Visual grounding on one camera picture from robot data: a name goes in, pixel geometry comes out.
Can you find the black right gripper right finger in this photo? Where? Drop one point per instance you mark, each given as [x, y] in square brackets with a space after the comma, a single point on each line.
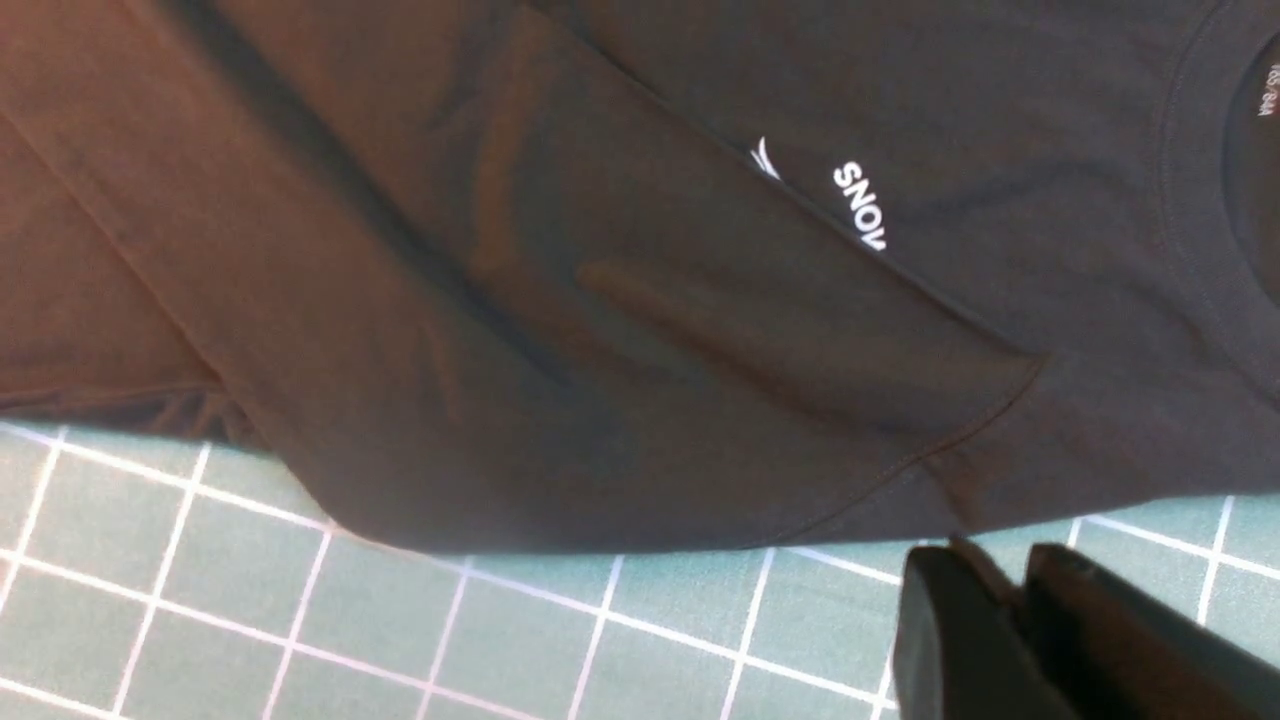
[1115, 652]

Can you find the dark gray long-sleeve shirt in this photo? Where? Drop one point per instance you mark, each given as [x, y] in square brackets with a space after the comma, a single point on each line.
[649, 276]

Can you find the green checkered table mat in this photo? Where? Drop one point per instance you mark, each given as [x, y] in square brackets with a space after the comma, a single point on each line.
[147, 580]

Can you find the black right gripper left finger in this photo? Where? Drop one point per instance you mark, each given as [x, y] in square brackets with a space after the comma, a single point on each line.
[963, 646]

